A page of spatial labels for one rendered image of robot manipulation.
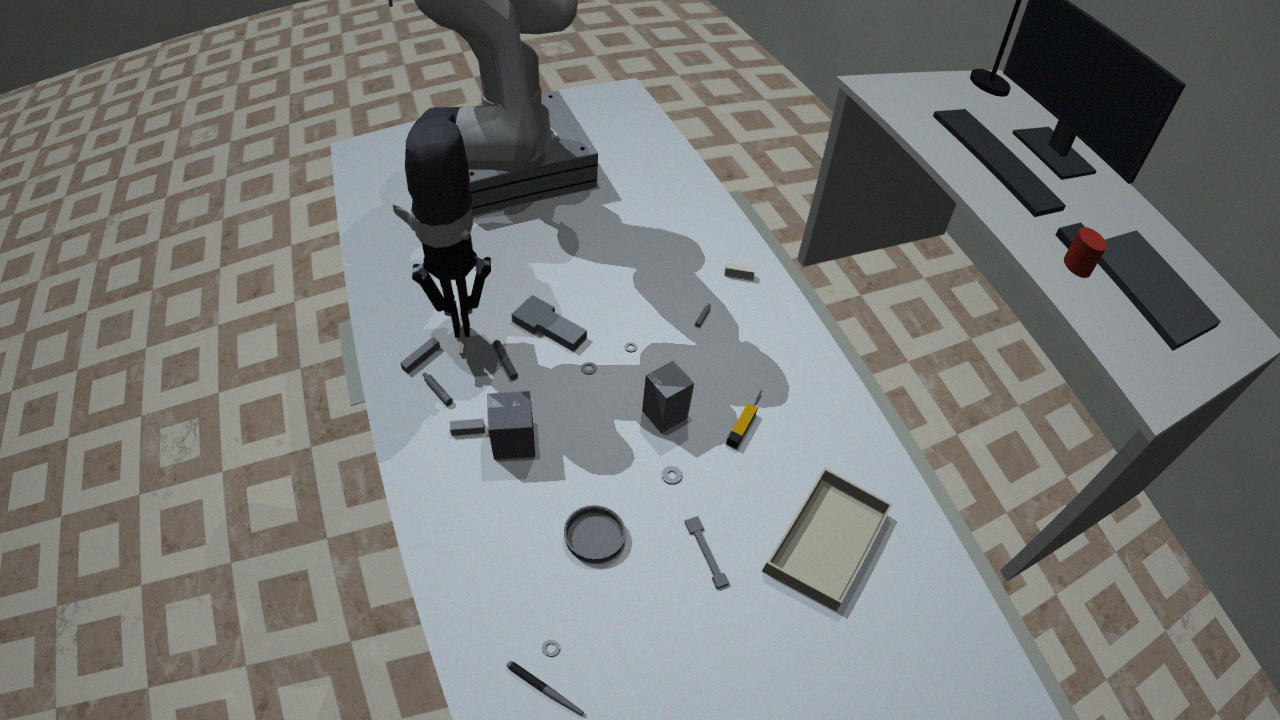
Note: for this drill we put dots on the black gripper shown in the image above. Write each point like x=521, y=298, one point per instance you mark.
x=458, y=259

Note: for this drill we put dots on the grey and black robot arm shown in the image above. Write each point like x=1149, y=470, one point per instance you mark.
x=500, y=137

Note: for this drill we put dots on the shallow beige rectangular tray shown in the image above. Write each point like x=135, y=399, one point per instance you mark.
x=832, y=534

